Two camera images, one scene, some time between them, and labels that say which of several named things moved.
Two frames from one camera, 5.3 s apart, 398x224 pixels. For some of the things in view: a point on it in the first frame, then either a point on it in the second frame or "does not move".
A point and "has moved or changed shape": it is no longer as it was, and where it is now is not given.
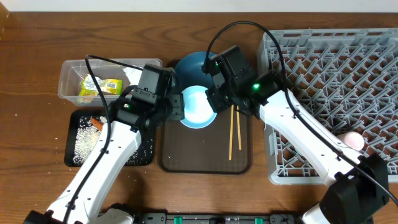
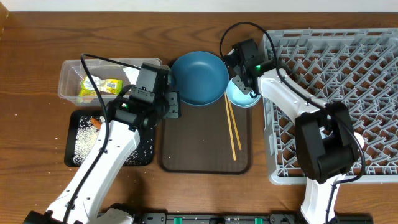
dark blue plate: x=189 y=72 does not move
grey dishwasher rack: x=346 y=79 does not move
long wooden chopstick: x=239 y=127 to x=231 y=127
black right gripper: x=214 y=101 to x=241 y=84
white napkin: x=133 y=74 does not move
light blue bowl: x=198 y=112 has moved or changed shape
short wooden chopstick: x=231 y=132 has moved or changed shape
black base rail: x=161 y=216 does not move
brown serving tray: x=224 y=147 does not move
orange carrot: x=97 y=124 does not move
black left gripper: x=177 y=106 does not move
